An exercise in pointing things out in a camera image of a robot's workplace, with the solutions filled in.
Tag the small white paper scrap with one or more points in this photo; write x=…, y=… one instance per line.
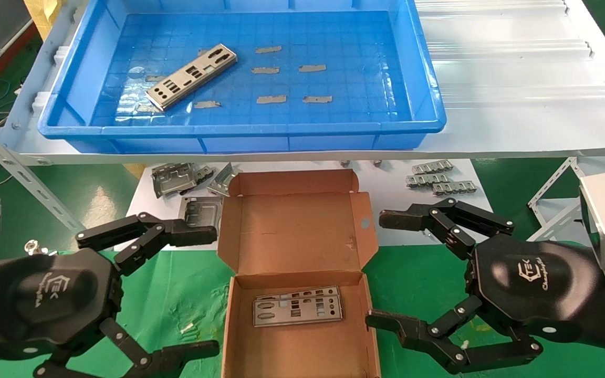
x=187, y=327

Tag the slotted grey angle leg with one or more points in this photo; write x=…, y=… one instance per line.
x=24, y=176

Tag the grey tape piece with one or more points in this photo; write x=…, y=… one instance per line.
x=145, y=108
x=153, y=79

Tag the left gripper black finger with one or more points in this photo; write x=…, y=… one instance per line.
x=187, y=233

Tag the square grey metal frame bracket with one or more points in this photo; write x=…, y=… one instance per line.
x=200, y=210

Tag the large grey metal bracket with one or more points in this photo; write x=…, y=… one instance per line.
x=171, y=181

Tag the brown cardboard box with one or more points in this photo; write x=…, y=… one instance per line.
x=297, y=236

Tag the slotted white angle frame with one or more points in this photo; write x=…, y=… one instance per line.
x=549, y=191

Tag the blue plastic tray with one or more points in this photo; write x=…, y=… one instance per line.
x=355, y=115

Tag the slotted grey metal strip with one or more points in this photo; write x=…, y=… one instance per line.
x=455, y=188
x=433, y=167
x=427, y=180

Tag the angled grey metal part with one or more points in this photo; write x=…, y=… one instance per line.
x=223, y=181

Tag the small grey metal part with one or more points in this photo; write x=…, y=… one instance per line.
x=205, y=175

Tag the white flat board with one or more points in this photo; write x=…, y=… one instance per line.
x=386, y=210

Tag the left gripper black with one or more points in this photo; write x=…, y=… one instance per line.
x=45, y=299

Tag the silver binder clip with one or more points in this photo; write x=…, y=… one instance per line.
x=40, y=248

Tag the silver metal IO shield plate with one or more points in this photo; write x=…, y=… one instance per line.
x=187, y=79
x=302, y=315
x=308, y=292

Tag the green cloth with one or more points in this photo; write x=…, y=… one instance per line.
x=187, y=283

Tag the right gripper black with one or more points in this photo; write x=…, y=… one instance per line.
x=533, y=283

